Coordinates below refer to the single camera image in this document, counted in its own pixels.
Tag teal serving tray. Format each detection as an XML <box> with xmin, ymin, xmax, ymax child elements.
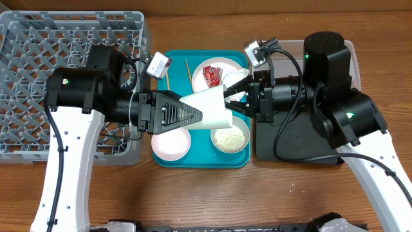
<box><xmin>153</xmin><ymin>50</ymin><xmax>251</xmax><ymax>168</ymax></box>

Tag grey plastic dish rack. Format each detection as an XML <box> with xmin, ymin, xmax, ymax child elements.
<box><xmin>1</xmin><ymin>11</ymin><xmax>152</xmax><ymax>164</ymax></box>

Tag white cup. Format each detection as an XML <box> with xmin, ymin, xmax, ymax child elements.
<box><xmin>180</xmin><ymin>84</ymin><xmax>233</xmax><ymax>130</ymax></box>

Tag black waste tray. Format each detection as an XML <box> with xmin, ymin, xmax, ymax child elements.
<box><xmin>254</xmin><ymin>111</ymin><xmax>336</xmax><ymax>162</ymax></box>

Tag white rice grains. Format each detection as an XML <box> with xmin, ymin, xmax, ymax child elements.
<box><xmin>213</xmin><ymin>126</ymin><xmax>245</xmax><ymax>153</ymax></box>

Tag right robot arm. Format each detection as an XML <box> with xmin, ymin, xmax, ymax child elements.
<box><xmin>224</xmin><ymin>32</ymin><xmax>411</xmax><ymax>231</ymax></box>

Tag wooden chopstick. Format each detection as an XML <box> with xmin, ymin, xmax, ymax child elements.
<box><xmin>165</xmin><ymin>72</ymin><xmax>171</xmax><ymax>90</ymax></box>
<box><xmin>185</xmin><ymin>59</ymin><xmax>192</xmax><ymax>84</ymax></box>

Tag white round plate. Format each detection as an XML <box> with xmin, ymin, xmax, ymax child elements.
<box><xmin>192</xmin><ymin>57</ymin><xmax>247</xmax><ymax>93</ymax></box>

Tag red snack wrapper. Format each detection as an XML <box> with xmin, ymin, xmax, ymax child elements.
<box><xmin>203</xmin><ymin>66</ymin><xmax>223</xmax><ymax>88</ymax></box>

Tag pink saucer plate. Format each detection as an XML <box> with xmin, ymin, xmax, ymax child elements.
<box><xmin>151</xmin><ymin>128</ymin><xmax>191</xmax><ymax>161</ymax></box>

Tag white napkin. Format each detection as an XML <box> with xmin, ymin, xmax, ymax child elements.
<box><xmin>223</xmin><ymin>68</ymin><xmax>250</xmax><ymax>101</ymax></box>

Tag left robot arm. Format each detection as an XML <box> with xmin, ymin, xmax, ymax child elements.
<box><xmin>31</xmin><ymin>45</ymin><xmax>203</xmax><ymax>231</ymax></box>

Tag grey-green bowl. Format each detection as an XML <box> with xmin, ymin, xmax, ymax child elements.
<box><xmin>211</xmin><ymin>116</ymin><xmax>250</xmax><ymax>153</ymax></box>

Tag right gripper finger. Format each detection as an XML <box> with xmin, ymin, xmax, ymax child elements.
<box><xmin>223</xmin><ymin>75</ymin><xmax>253</xmax><ymax>98</ymax></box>
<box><xmin>227</xmin><ymin>101</ymin><xmax>254</xmax><ymax>117</ymax></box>

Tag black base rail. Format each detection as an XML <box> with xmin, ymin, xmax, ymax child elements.
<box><xmin>89</xmin><ymin>211</ymin><xmax>370</xmax><ymax>232</ymax></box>

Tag clear plastic waste bin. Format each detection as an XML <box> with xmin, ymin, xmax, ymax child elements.
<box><xmin>249</xmin><ymin>39</ymin><xmax>361</xmax><ymax>94</ymax></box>

